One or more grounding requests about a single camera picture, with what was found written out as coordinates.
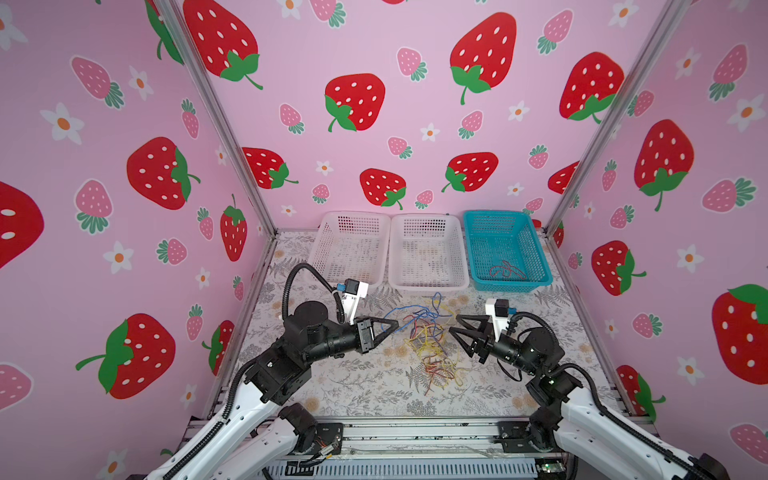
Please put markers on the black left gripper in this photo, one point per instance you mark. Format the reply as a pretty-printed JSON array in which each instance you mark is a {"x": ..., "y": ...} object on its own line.
[{"x": 362, "y": 335}]

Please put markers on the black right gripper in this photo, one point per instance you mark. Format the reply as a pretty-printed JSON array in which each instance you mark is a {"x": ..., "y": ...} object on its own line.
[{"x": 484, "y": 345}]

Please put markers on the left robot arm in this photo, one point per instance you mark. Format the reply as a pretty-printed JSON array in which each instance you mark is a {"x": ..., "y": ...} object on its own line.
[{"x": 257, "y": 424}]

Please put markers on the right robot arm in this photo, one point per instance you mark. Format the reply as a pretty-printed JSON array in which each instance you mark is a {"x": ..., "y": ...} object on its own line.
[{"x": 571, "y": 416}]

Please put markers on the teal plastic basket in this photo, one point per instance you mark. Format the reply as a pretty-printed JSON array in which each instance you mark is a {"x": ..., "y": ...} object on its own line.
[{"x": 504, "y": 252}]

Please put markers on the white plastic basket middle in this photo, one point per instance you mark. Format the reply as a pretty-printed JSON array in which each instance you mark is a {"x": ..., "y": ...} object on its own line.
[{"x": 427, "y": 253}]

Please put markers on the white plastic basket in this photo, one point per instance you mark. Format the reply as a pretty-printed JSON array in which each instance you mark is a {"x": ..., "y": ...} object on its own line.
[
  {"x": 427, "y": 253},
  {"x": 352, "y": 245}
]

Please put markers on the white plastic basket left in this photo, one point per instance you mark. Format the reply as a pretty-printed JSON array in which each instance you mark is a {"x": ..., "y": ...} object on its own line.
[{"x": 352, "y": 245}]

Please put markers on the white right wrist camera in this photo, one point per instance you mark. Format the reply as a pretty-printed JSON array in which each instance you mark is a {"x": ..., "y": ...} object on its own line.
[{"x": 500, "y": 312}]

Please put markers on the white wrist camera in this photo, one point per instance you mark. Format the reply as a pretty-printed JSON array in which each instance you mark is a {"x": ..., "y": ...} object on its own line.
[
  {"x": 351, "y": 292},
  {"x": 500, "y": 312}
]

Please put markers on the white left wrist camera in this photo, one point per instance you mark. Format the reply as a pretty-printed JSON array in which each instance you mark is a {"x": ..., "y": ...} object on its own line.
[{"x": 351, "y": 292}]

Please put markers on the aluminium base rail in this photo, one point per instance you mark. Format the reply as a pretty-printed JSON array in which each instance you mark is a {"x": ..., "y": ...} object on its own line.
[{"x": 426, "y": 448}]

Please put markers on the aluminium frame post right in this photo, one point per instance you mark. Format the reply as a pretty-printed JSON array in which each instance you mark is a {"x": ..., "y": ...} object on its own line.
[{"x": 663, "y": 30}]

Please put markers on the aluminium frame post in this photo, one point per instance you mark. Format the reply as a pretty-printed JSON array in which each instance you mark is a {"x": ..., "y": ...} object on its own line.
[
  {"x": 663, "y": 30},
  {"x": 216, "y": 44}
]

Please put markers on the aluminium frame post left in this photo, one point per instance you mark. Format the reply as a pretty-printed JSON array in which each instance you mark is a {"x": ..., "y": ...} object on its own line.
[{"x": 216, "y": 44}]

